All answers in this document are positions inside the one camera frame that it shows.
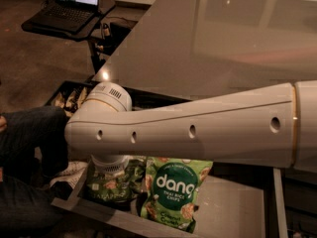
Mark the person's hand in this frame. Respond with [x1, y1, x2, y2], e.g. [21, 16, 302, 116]
[0, 115, 8, 133]

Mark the black crate with snacks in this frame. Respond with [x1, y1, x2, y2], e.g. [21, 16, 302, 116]
[47, 80, 94, 118]

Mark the front Dang rice chips bag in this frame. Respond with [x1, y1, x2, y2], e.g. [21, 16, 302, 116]
[141, 157, 213, 233]

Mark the open grey drawer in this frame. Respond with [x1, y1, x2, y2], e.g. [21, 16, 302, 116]
[53, 164, 287, 238]

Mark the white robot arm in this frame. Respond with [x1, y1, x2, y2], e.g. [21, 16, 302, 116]
[64, 81, 317, 172]

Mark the black laptop stand table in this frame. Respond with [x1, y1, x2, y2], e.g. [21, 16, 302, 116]
[21, 0, 115, 71]

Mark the black laptop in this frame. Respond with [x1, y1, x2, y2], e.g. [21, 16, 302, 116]
[31, 0, 99, 33]

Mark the white sneaker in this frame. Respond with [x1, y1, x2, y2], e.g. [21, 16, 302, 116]
[50, 161, 88, 188]

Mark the person's leg in jeans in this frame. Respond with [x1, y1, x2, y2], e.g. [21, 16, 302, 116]
[0, 106, 68, 179]
[0, 176, 63, 238]

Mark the Kettle jalapeno chip bag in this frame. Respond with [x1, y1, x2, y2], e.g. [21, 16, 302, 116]
[85, 157, 146, 203]

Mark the person's near leg in jeans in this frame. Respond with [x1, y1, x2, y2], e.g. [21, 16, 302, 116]
[0, 176, 63, 238]

